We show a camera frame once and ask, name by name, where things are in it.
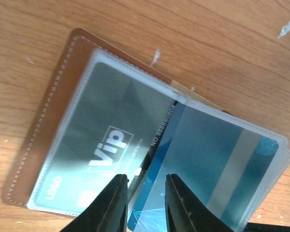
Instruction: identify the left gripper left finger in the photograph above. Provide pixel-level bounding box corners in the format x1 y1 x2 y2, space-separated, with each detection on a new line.
62 174 128 232

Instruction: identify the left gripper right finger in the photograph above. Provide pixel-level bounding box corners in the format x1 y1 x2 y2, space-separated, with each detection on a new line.
165 174 232 232

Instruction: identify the blue credit card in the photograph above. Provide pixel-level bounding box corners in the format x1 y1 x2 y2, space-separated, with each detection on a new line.
128 104 286 232

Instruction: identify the black VIP card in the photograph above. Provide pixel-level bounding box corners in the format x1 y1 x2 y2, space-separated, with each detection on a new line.
28 61 174 213

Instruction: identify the brown leather card holder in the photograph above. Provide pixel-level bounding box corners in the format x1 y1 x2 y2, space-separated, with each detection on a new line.
2 28 290 232

